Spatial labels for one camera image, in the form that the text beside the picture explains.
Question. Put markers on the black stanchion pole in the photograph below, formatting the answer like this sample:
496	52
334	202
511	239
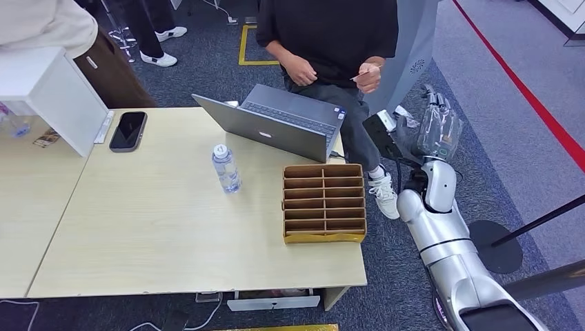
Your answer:
544	219

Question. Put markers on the dark brown cabinet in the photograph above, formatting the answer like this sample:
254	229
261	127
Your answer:
114	77

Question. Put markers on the cardboard card organizer box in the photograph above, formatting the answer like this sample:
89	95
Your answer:
324	203

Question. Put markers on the person with white shoes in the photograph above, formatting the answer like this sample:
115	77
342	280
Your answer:
148	23

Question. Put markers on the grey metal pole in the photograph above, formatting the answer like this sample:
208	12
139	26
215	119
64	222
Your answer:
548	281

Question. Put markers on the seated person's right hand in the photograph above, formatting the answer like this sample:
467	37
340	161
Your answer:
300	73

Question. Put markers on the white drawer tray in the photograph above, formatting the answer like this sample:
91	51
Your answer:
274	302

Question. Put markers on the grey kiosk pillar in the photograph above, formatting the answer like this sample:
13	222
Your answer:
413	41

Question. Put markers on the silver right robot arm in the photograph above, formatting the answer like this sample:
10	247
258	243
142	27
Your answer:
450	237

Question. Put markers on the thin pale card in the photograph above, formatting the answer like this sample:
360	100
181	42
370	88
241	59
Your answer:
365	72

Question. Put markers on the small grey power strip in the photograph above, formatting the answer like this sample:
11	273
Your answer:
208	297

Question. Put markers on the standing person in pale top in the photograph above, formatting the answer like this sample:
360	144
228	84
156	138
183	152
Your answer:
41	20

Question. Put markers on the black round stanchion base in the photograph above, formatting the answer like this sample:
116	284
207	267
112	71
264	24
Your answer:
498	249

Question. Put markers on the seated person's left hand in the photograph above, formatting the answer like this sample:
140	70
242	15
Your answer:
368	80

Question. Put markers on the clear plastic water bottle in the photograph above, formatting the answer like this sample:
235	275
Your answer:
226	171

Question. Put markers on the seated person's right forearm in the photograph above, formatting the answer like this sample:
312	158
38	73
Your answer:
279	52

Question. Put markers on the printed booklet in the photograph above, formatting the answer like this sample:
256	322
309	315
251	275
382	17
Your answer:
46	138

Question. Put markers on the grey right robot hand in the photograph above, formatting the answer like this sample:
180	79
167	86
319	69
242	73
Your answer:
439	130

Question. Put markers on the seated person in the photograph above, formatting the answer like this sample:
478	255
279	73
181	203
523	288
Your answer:
333	36

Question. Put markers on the white open cabinet box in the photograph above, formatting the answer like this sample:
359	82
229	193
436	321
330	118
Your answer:
50	91

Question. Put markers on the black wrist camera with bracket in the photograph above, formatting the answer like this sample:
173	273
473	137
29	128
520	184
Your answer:
381	132

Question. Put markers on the crumpled clear plastic bag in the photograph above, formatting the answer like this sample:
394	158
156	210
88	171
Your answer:
407	112

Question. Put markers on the grey open laptop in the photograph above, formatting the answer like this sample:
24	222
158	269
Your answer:
269	125

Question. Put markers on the seated person's left forearm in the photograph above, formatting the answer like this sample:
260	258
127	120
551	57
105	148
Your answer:
375	60

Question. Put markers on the small clear bottle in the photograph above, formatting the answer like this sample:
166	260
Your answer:
16	128

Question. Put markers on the black smartphone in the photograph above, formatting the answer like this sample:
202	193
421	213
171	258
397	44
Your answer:
128	131

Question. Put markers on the chrome chair base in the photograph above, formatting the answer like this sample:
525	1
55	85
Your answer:
121	39

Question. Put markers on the white furniture with glass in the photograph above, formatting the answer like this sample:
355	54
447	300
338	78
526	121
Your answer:
562	18

